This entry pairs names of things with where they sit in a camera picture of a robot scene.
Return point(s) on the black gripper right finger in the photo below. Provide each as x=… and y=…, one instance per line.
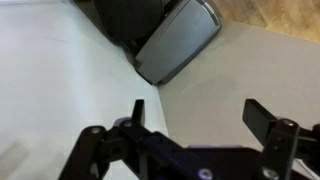
x=283, y=141

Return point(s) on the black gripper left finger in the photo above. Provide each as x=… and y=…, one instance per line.
x=96, y=147

